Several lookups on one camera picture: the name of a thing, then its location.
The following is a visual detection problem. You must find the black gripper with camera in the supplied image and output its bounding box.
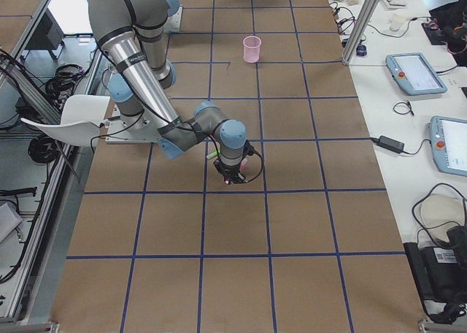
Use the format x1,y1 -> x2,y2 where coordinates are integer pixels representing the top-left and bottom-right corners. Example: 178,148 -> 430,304
214,158 -> 249,184

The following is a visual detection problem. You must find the grey robot arm near window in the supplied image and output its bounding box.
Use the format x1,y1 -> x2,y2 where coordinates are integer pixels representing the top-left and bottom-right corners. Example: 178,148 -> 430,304
88,0 -> 256,185

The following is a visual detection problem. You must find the pink mesh cup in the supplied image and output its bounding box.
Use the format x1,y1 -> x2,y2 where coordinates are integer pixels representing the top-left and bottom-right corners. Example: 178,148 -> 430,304
243,36 -> 262,64

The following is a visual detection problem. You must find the green pen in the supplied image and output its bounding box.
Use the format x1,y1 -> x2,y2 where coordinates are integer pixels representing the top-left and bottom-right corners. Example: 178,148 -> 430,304
206,150 -> 220,160

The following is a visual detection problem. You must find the white chair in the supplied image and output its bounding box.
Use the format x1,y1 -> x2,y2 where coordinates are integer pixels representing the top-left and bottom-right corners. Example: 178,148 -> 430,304
21,94 -> 110,148

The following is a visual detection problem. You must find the black power adapter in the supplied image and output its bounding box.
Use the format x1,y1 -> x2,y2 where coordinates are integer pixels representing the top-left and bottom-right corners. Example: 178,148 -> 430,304
378,135 -> 404,154

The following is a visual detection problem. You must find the teach pendant upper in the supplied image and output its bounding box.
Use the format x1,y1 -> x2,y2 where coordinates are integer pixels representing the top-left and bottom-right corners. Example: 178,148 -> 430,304
385,53 -> 447,96

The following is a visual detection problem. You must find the teach pendant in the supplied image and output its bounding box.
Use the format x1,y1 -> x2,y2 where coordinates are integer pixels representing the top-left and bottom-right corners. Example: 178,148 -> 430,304
428,115 -> 466,176
385,53 -> 447,96

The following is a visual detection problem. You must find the teach pendant lower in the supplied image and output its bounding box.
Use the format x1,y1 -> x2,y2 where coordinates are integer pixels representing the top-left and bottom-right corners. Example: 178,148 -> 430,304
428,115 -> 466,176

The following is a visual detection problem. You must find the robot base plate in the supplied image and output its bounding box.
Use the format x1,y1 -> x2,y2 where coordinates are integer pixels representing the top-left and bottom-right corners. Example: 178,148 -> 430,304
104,64 -> 161,144

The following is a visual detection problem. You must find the aluminium frame post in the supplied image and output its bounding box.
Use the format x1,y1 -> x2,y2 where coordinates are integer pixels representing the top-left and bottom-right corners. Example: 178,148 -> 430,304
341,0 -> 379,66

